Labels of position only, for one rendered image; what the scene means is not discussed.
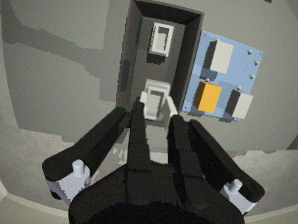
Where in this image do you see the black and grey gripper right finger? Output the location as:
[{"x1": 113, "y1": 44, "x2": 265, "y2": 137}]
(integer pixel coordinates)
[{"x1": 163, "y1": 96, "x2": 265, "y2": 217}]

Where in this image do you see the yellow rectangular block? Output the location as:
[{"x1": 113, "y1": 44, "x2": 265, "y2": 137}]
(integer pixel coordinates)
[{"x1": 193, "y1": 81, "x2": 222, "y2": 113}]

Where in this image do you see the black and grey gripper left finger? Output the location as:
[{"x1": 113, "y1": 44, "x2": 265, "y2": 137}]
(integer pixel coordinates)
[{"x1": 42, "y1": 91, "x2": 155, "y2": 210}]

